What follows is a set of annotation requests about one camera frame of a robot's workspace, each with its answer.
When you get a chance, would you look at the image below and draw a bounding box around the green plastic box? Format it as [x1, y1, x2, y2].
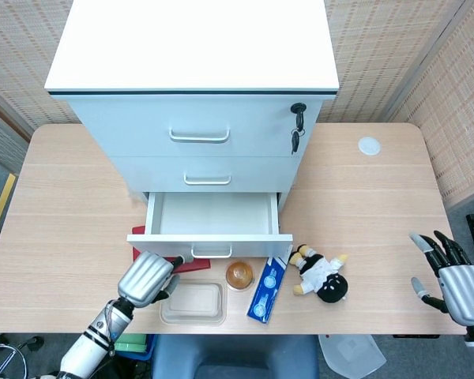
[113, 334, 148, 353]

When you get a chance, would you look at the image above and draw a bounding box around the black key in lock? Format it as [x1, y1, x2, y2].
[290, 102, 307, 129]

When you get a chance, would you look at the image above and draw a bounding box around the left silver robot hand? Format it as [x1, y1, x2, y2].
[117, 250, 194, 309]

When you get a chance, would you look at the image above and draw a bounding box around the blue toothpaste box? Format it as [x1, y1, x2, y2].
[246, 244, 294, 325]

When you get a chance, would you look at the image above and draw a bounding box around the black hanging key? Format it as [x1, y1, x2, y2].
[290, 128, 306, 155]

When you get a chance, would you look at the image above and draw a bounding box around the white drawer with lock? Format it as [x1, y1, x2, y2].
[65, 96, 324, 158]

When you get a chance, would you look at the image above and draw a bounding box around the white drawer cabinet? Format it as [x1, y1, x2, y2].
[43, 0, 340, 210]

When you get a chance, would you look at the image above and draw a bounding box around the white round cable grommet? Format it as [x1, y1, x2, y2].
[357, 136, 382, 156]

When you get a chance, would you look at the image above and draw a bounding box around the red booklet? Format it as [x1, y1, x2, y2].
[131, 225, 212, 274]

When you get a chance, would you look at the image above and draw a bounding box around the white plastic bag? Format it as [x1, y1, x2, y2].
[318, 334, 387, 379]

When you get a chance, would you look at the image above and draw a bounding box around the blue grey chair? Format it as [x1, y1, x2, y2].
[152, 334, 320, 379]

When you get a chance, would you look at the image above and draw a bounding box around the white middle-size drawer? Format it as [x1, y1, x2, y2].
[110, 155, 303, 194]

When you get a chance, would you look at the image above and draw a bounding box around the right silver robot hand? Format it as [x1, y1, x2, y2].
[408, 230, 474, 327]

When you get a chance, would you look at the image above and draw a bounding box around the white shallow drawer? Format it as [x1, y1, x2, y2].
[126, 191, 294, 260]

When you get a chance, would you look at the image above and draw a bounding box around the clear plastic food container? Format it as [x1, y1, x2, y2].
[160, 279, 228, 326]

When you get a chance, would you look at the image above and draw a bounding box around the black and white plush doll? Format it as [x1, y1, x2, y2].
[286, 244, 349, 305]

